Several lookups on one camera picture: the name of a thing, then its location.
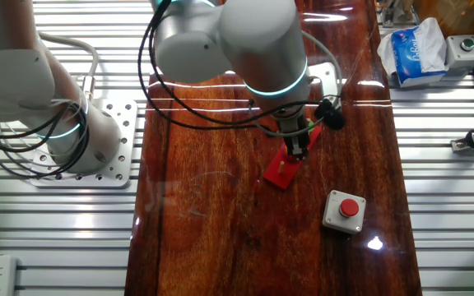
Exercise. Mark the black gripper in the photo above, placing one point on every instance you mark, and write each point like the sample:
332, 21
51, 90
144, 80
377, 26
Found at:
292, 123

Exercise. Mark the red Hanoi base with pegs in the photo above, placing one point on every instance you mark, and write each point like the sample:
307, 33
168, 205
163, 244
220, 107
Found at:
280, 177

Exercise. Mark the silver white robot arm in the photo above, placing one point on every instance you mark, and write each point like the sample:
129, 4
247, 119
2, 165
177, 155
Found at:
261, 41

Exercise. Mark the green Hanoi disc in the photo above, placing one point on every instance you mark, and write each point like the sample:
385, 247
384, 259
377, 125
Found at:
311, 125

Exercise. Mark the white box with red button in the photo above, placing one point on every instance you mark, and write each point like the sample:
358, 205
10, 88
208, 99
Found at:
344, 214

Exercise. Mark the glossy brown wood board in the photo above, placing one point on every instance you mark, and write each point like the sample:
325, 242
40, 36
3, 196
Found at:
220, 226

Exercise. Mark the blue white tissue pack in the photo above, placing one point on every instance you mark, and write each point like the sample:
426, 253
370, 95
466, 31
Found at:
414, 53

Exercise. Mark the grey box with green button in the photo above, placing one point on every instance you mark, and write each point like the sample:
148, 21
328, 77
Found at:
463, 51

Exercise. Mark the brown cardboard box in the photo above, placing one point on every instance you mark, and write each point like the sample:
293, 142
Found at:
459, 16

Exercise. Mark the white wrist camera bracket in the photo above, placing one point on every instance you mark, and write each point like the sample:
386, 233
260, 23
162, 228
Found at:
326, 78

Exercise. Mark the grey metal bracket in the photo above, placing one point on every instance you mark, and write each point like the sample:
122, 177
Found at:
395, 12

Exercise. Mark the perforated metal robot base plate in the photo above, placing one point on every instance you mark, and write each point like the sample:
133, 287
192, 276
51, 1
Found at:
117, 123

